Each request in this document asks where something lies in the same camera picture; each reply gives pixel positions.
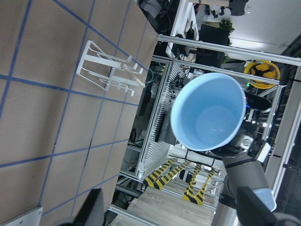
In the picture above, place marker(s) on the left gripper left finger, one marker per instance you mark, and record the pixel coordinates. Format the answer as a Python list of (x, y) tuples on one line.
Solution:
[(91, 212)]

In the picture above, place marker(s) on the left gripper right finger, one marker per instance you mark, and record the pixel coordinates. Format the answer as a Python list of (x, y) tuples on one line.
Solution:
[(251, 211)]

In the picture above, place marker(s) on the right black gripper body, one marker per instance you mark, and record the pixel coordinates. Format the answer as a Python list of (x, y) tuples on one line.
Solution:
[(247, 140)]

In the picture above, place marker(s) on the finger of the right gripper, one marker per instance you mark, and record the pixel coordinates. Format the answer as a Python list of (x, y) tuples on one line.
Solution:
[(257, 103)]

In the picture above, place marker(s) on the light blue plastic cup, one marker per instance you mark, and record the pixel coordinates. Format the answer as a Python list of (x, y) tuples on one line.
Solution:
[(208, 112)]

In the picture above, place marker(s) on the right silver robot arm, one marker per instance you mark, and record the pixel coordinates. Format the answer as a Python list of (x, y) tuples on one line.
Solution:
[(242, 171)]

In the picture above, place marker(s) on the yellow hard hat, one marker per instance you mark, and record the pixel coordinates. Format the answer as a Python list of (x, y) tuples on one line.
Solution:
[(263, 69)]

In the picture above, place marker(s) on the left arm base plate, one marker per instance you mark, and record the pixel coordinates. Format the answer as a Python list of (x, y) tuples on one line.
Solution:
[(29, 218)]

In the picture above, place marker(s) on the white wire cup rack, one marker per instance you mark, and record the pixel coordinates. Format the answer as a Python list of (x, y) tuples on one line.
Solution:
[(106, 71)]

